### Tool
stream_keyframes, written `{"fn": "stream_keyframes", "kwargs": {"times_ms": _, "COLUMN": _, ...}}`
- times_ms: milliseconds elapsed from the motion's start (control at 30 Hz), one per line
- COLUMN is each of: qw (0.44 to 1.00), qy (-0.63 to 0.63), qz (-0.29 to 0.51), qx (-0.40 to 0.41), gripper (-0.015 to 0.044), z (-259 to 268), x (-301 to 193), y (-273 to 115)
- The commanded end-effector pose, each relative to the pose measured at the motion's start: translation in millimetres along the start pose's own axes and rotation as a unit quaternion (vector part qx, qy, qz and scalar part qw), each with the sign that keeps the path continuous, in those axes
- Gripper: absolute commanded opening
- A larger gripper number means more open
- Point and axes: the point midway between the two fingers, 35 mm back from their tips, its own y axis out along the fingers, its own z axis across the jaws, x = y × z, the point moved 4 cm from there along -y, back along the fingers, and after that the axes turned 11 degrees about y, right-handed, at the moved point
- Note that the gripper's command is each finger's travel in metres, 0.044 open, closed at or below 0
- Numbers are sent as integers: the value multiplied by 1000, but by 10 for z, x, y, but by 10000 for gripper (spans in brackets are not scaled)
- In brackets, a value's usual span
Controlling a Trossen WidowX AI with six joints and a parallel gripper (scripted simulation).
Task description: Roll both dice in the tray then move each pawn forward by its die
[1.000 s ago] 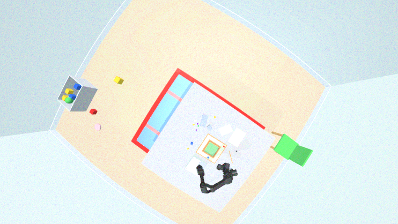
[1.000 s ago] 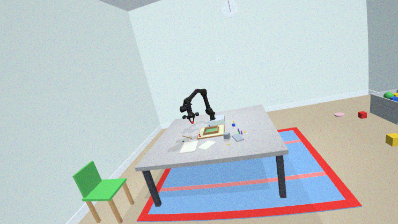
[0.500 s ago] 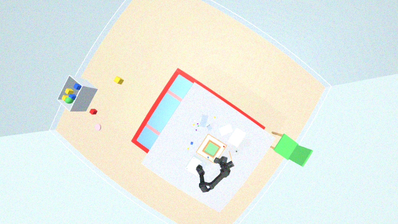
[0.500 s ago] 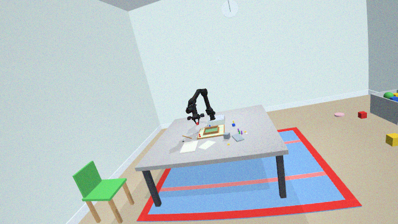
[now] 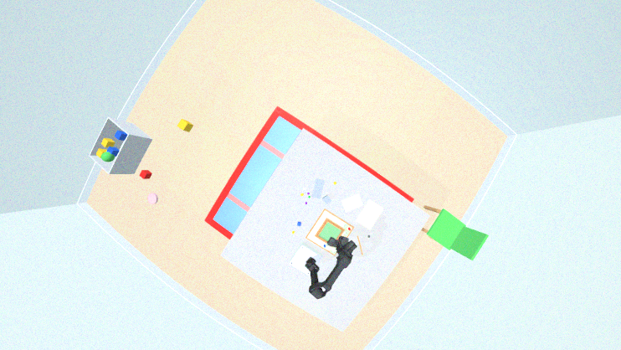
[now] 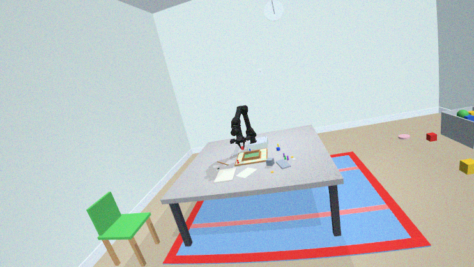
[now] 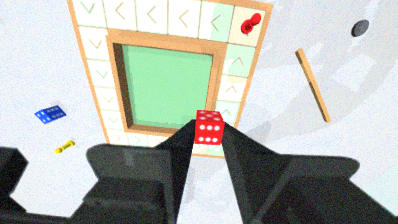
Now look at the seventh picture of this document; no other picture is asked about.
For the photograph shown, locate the red die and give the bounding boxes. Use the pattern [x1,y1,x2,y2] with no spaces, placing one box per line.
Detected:
[194,110,225,145]

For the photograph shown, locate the red pawn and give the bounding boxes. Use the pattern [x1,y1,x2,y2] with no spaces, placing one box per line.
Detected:
[241,13,261,35]

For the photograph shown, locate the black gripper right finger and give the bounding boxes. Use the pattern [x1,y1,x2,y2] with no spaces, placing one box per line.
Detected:
[221,121,360,224]

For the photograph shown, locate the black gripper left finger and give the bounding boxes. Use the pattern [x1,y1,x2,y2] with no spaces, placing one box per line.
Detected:
[85,119,196,224]

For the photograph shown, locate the blue die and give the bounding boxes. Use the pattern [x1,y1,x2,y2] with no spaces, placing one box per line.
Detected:
[34,105,66,123]

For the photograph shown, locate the tan wooden stick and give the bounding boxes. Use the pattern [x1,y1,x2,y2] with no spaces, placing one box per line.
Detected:
[295,48,331,123]

